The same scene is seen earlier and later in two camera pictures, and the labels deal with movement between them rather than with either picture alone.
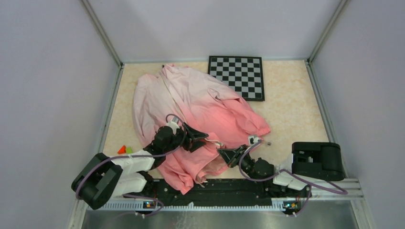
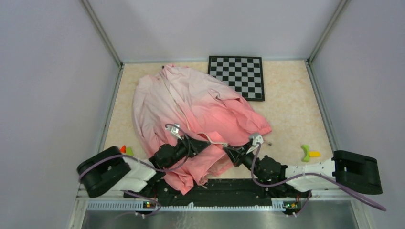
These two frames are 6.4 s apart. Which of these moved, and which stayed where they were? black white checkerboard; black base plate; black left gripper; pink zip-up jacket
Moved: black left gripper
Stayed: black base plate; black white checkerboard; pink zip-up jacket
